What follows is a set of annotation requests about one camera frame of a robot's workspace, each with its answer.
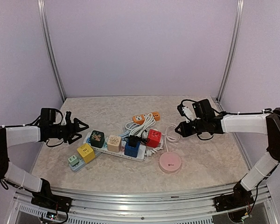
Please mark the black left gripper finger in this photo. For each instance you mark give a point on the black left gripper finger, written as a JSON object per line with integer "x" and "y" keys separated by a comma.
{"x": 78, "y": 125}
{"x": 73, "y": 137}

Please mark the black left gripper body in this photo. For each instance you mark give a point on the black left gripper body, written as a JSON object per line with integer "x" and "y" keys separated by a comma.
{"x": 63, "y": 132}

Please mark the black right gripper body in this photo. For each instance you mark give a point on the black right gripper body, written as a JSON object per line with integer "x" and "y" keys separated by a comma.
{"x": 201, "y": 127}

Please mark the long white power strip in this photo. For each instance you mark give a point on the long white power strip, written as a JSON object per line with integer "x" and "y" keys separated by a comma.
{"x": 140, "y": 156}

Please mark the black charger plug with cable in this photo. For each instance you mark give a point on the black charger plug with cable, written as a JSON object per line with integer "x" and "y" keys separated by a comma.
{"x": 133, "y": 140}

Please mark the blue cube adapter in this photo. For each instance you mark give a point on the blue cube adapter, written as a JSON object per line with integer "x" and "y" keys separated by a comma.
{"x": 132, "y": 148}

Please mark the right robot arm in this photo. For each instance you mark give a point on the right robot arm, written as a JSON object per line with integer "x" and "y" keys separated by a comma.
{"x": 260, "y": 129}

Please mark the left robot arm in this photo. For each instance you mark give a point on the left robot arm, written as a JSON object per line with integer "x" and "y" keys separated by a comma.
{"x": 16, "y": 136}

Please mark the light green plug adapter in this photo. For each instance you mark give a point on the light green plug adapter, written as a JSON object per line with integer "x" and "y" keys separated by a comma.
{"x": 73, "y": 161}

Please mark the red cube socket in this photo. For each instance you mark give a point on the red cube socket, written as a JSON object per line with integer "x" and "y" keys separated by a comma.
{"x": 154, "y": 138}

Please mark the pink round socket hub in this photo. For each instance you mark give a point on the pink round socket hub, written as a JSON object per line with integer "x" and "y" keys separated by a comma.
{"x": 170, "y": 162}

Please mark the yellow cube adapter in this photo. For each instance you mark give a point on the yellow cube adapter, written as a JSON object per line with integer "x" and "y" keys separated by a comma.
{"x": 86, "y": 153}

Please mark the dark green cube adapter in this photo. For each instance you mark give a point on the dark green cube adapter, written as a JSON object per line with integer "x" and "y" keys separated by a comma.
{"x": 97, "y": 139}

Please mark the light blue power strip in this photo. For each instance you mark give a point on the light blue power strip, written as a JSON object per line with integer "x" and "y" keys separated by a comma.
{"x": 81, "y": 164}

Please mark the beige cube adapter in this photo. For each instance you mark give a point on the beige cube adapter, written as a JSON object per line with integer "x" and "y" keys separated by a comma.
{"x": 114, "y": 143}

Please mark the orange power strip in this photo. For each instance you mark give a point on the orange power strip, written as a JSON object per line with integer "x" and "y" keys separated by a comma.
{"x": 139, "y": 119}

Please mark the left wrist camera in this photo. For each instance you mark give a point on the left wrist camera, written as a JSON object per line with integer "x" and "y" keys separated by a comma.
{"x": 66, "y": 120}

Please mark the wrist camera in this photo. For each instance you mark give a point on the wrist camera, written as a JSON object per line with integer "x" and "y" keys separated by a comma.
{"x": 185, "y": 112}
{"x": 66, "y": 120}

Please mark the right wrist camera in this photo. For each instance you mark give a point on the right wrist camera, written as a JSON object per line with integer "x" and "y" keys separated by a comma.
{"x": 185, "y": 112}

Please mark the right aluminium frame post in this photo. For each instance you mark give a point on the right aluminium frame post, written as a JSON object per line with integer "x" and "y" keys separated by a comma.
{"x": 232, "y": 49}

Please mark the aluminium frame post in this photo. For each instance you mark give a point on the aluminium frame post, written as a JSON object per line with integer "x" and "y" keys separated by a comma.
{"x": 232, "y": 49}
{"x": 49, "y": 48}

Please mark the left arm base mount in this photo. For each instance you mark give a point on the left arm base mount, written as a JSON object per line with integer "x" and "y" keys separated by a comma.
{"x": 53, "y": 202}

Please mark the aluminium front rail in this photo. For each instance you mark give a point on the aluminium front rail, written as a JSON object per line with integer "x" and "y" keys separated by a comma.
{"x": 185, "y": 206}

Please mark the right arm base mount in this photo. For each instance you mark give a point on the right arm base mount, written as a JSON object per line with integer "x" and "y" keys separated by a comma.
{"x": 231, "y": 201}

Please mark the left aluminium frame post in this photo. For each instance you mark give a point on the left aluminium frame post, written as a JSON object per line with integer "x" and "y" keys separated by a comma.
{"x": 49, "y": 48}

